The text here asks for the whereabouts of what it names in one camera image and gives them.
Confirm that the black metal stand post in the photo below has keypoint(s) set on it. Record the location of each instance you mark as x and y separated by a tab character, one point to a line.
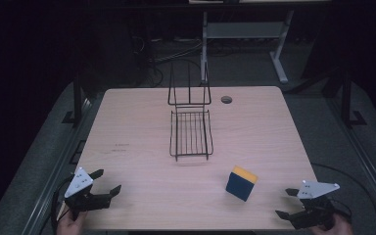
77	98
346	98

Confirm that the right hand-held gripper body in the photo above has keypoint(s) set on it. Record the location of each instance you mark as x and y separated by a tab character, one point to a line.
315	190

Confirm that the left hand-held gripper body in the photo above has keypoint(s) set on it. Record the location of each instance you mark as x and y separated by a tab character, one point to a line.
78	184

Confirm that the aluminium rail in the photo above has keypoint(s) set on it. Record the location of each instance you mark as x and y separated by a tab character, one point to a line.
57	176
364	163

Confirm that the person's left hand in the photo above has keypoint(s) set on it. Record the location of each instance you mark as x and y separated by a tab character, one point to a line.
70	226

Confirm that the grey metal desk frame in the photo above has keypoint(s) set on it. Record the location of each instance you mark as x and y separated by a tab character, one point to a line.
241	30

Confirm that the blue and yellow sponge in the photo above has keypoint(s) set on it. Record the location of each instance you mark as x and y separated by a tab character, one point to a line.
240	187

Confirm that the person's right hand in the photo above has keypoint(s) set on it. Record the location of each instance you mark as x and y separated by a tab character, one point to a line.
341	228

